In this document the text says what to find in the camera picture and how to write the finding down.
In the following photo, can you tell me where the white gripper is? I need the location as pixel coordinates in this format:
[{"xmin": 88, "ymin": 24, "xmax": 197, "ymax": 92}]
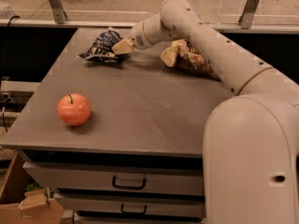
[{"xmin": 112, "ymin": 22, "xmax": 145, "ymax": 55}]

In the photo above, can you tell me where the blue chip bag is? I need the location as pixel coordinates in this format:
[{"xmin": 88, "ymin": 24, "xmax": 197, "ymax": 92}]
[{"xmin": 78, "ymin": 28, "xmax": 123, "ymax": 63}]

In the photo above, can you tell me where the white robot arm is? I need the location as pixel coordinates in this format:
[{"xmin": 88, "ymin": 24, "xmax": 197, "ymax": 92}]
[{"xmin": 113, "ymin": 0, "xmax": 299, "ymax": 224}]

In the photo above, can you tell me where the brown sea salt chip bag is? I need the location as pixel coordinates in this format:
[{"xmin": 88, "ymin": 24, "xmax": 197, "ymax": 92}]
[{"xmin": 160, "ymin": 39, "xmax": 219, "ymax": 80}]

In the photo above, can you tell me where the red apple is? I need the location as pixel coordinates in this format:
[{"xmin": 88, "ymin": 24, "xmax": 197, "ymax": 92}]
[{"xmin": 57, "ymin": 93, "xmax": 91, "ymax": 127}]

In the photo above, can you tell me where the grey cabinet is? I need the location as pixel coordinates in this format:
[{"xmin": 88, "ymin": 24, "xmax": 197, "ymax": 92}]
[{"xmin": 3, "ymin": 29, "xmax": 231, "ymax": 222}]

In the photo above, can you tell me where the top grey drawer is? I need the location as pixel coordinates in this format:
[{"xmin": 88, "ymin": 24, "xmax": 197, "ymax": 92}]
[{"xmin": 23, "ymin": 161, "xmax": 204, "ymax": 196}]

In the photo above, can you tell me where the grey drawer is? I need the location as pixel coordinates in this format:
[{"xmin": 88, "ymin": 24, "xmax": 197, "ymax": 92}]
[
  {"xmin": 73, "ymin": 214, "xmax": 202, "ymax": 224},
  {"xmin": 54, "ymin": 193, "xmax": 205, "ymax": 218},
  {"xmin": 23, "ymin": 161, "xmax": 204, "ymax": 196}
]

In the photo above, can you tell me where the middle grey drawer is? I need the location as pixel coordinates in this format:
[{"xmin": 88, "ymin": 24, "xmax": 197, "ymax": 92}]
[{"xmin": 54, "ymin": 193, "xmax": 205, "ymax": 218}]

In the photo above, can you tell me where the bottom grey drawer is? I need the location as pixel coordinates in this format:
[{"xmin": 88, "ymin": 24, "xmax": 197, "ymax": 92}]
[{"xmin": 73, "ymin": 214, "xmax": 202, "ymax": 224}]

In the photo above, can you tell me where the cardboard box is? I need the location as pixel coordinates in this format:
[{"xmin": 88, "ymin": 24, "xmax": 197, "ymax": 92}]
[{"xmin": 0, "ymin": 154, "xmax": 64, "ymax": 224}]

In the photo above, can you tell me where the left metal bracket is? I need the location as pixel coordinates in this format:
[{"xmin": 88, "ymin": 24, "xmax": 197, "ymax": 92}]
[{"xmin": 49, "ymin": 0, "xmax": 67, "ymax": 24}]

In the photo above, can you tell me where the metal bracket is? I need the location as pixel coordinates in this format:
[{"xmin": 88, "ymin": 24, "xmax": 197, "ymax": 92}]
[
  {"xmin": 238, "ymin": 0, "xmax": 260, "ymax": 29},
  {"xmin": 49, "ymin": 0, "xmax": 67, "ymax": 24}
]

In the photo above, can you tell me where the black cable at left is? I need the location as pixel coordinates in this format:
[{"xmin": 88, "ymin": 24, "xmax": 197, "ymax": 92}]
[{"xmin": 0, "ymin": 15, "xmax": 21, "ymax": 133}]

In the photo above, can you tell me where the right metal bracket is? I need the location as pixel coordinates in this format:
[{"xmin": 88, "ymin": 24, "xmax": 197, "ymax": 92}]
[{"xmin": 238, "ymin": 0, "xmax": 260, "ymax": 29}]

